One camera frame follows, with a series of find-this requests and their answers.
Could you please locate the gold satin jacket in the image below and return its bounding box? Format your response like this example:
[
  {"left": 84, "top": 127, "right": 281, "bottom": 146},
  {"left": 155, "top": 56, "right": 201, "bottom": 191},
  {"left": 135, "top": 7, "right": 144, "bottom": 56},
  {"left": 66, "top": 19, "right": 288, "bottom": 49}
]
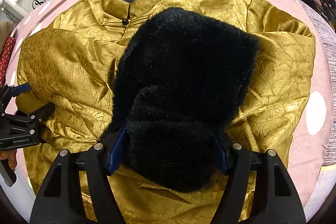
[{"left": 17, "top": 0, "right": 315, "bottom": 223}]

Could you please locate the red patterned folded cloth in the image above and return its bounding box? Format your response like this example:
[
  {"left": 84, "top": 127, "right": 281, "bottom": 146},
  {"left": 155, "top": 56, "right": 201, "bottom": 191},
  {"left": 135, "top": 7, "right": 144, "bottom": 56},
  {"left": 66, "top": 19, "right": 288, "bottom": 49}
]
[{"left": 0, "top": 36, "right": 16, "bottom": 87}]

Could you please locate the pink polka dot blanket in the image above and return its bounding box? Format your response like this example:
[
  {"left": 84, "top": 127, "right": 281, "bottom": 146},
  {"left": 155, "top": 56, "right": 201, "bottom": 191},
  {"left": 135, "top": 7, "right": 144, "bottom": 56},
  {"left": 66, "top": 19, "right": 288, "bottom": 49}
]
[{"left": 6, "top": 0, "right": 335, "bottom": 208}]

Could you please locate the grey lilac knitted blanket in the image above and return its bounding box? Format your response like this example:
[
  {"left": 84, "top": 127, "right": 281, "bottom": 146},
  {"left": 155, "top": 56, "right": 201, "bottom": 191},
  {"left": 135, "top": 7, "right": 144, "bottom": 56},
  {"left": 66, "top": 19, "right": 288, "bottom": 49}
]
[{"left": 301, "top": 1, "right": 335, "bottom": 166}]

